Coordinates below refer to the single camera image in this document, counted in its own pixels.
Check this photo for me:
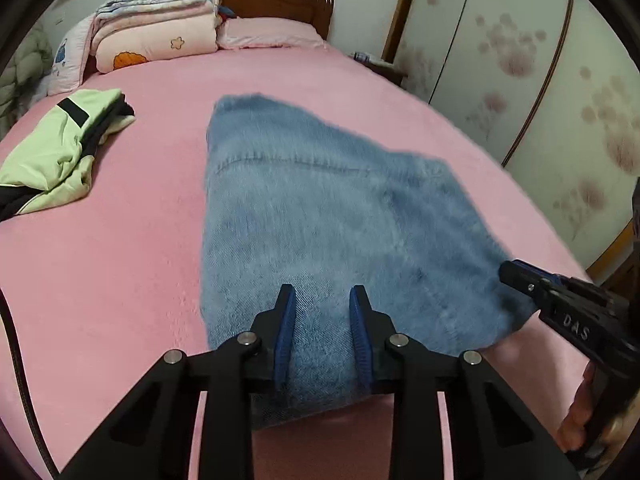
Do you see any brown wooden nightstand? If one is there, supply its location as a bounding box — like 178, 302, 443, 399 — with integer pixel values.
350, 52, 408, 88

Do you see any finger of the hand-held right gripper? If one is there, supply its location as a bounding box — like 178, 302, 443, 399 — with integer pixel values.
499, 259, 568, 311

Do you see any pink bed sheet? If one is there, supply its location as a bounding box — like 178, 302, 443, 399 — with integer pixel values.
0, 42, 601, 480

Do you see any light green jacket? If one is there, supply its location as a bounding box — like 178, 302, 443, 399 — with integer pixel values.
0, 88, 137, 223

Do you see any white printed pillow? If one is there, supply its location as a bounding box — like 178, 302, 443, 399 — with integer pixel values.
47, 22, 98, 97

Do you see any black cable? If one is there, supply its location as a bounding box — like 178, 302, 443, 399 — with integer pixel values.
0, 285, 58, 480

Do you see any person's right hand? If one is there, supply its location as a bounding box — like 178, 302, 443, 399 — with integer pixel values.
556, 364, 601, 453

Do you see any folded pink flower-print quilt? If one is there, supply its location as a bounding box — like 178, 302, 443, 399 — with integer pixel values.
92, 7, 221, 75

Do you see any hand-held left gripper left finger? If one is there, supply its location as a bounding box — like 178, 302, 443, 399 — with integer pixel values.
59, 283, 298, 480

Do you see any pink pillow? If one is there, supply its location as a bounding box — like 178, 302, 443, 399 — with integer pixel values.
216, 16, 331, 51

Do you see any white floral wardrobe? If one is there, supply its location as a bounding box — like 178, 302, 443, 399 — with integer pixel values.
382, 0, 640, 286

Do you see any brown wooden headboard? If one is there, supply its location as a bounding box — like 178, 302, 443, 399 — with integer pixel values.
219, 0, 335, 41

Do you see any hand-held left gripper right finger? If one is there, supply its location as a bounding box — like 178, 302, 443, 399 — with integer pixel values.
348, 285, 571, 480

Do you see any grey green quilt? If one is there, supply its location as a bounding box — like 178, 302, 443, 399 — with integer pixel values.
0, 27, 53, 133

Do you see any blue denim jacket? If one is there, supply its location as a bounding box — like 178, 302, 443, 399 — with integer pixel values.
199, 92, 538, 431

